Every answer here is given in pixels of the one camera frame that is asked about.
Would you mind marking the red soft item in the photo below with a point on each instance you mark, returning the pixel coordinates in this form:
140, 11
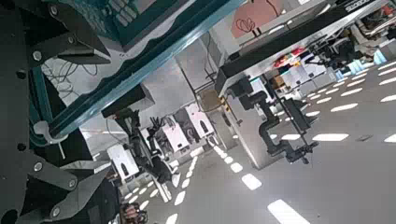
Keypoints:
281, 61

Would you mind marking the white boxes stack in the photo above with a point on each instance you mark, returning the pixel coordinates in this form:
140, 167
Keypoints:
302, 76

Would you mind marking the dark reddish machine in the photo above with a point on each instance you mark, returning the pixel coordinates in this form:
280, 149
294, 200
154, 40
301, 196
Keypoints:
132, 214

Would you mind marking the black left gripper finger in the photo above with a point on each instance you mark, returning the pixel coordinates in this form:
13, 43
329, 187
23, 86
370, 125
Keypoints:
74, 34
71, 186

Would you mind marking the black clamped robot arm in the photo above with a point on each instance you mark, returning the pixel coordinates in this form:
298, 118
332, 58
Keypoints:
267, 130

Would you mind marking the white workbench black edge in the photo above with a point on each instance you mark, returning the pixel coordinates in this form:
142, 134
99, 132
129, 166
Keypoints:
280, 46

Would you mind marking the brown cardboard box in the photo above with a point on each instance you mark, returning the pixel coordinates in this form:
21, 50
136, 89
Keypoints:
209, 100

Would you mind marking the black articulated robot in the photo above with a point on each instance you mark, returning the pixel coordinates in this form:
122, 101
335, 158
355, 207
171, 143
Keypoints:
146, 149

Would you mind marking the white kiosk black window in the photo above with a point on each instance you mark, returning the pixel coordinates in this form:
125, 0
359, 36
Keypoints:
176, 137
199, 123
123, 161

